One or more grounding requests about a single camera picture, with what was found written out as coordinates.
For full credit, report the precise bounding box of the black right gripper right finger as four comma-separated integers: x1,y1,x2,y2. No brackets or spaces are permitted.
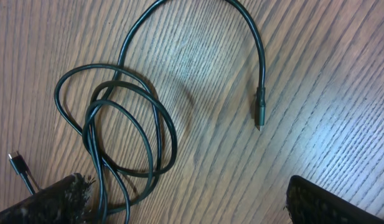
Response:
286,175,384,224

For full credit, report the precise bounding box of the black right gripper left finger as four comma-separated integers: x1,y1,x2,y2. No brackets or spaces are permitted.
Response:
0,173,95,224

